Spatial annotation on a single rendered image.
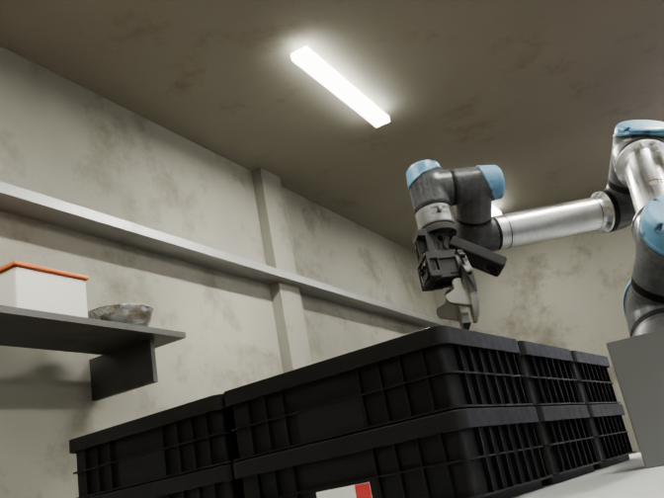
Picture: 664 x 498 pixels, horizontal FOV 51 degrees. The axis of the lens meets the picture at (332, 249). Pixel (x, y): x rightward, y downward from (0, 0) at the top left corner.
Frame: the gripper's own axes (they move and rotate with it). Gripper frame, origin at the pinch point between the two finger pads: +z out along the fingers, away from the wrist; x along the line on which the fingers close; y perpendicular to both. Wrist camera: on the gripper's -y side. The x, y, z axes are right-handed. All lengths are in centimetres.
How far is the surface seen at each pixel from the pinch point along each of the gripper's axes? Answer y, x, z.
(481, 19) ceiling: -139, -188, -273
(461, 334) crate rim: 14.9, 30.5, 12.9
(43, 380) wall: 130, -229, -78
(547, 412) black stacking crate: -4.5, 9.4, 20.5
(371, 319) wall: -114, -522, -207
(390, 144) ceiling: -116, -346, -293
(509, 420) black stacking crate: 7.9, 22.2, 23.6
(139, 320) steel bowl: 82, -215, -99
